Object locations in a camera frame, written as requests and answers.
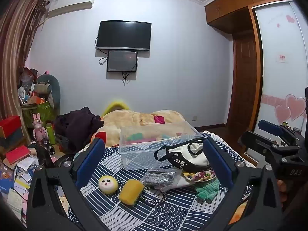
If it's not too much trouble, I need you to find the small black wall monitor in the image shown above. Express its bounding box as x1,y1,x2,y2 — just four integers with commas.
107,50,139,73

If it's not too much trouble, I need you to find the pile of papers and books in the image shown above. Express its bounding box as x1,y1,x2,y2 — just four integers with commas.
0,156,40,224

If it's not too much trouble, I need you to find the black and white cord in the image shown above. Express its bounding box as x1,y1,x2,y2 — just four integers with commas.
140,186,167,204

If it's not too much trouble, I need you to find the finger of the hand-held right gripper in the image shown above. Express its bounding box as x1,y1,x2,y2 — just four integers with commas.
238,130,280,161
258,119,302,145

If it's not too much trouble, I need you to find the green bottle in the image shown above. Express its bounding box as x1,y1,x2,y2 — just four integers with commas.
46,123,56,145

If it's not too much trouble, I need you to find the brown striped curtain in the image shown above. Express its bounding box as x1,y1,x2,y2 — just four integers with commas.
0,0,50,140

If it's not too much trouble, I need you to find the yellow fuzzy pillow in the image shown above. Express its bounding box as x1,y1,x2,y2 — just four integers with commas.
102,98,131,116

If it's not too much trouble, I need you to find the round yellow plush toy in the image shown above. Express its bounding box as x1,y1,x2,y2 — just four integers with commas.
98,175,119,194

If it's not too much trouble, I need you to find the green knit cloth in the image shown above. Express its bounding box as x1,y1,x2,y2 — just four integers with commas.
194,179,221,202

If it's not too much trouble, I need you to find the black and white bag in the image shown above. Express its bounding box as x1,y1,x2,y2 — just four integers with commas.
154,138,213,172

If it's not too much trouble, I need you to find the black television cable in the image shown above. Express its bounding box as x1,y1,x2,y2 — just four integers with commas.
99,50,108,66

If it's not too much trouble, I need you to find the silver glitter pouch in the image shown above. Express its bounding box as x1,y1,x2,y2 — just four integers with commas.
140,168,184,192

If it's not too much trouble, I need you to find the red box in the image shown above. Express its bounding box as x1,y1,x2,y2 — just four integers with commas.
0,115,22,139

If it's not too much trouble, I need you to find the green shopping bag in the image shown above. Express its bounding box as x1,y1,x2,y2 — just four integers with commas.
22,100,55,128

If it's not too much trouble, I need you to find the white wardrobe door with hearts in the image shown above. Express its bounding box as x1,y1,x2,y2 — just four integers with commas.
251,1,308,136

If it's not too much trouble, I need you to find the grey plush toy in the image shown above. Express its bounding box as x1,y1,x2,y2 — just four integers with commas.
36,74,61,116

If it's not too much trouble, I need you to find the wooden door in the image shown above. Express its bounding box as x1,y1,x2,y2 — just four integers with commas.
227,32,257,132

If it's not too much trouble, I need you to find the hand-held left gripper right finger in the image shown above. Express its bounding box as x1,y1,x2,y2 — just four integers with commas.
192,138,284,231

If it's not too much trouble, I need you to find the blue white patterned bedsheet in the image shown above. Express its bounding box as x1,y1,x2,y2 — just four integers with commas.
64,130,256,231

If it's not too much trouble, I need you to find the dark clothes pile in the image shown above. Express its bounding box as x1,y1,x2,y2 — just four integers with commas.
54,106,105,155

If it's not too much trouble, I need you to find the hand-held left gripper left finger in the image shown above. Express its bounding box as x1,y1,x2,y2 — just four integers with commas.
26,138,114,231

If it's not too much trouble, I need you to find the clear plastic storage box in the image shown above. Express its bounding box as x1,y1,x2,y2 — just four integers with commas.
118,121,205,171

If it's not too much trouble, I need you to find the wall-mounted black television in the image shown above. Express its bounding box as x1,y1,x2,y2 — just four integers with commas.
95,20,152,52

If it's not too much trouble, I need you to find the beige printed blanket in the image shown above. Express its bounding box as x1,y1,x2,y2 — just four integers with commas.
90,109,203,148

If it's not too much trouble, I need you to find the black cylindrical device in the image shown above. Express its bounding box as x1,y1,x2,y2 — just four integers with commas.
39,137,56,155

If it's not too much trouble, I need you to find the yellow sponge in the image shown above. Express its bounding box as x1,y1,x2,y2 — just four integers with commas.
118,179,146,206

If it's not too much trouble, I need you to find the floral cloth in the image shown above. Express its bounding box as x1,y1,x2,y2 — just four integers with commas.
183,169,217,182

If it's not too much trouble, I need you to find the white air conditioner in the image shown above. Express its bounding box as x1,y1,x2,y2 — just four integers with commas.
47,0,96,19

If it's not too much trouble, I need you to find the wooden overhead cabinet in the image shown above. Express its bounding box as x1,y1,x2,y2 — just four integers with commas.
204,0,293,35

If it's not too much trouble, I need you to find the red book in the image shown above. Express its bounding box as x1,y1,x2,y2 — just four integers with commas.
5,145,31,165

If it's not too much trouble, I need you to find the pink rabbit figure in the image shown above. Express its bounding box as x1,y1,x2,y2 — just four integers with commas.
32,113,49,141

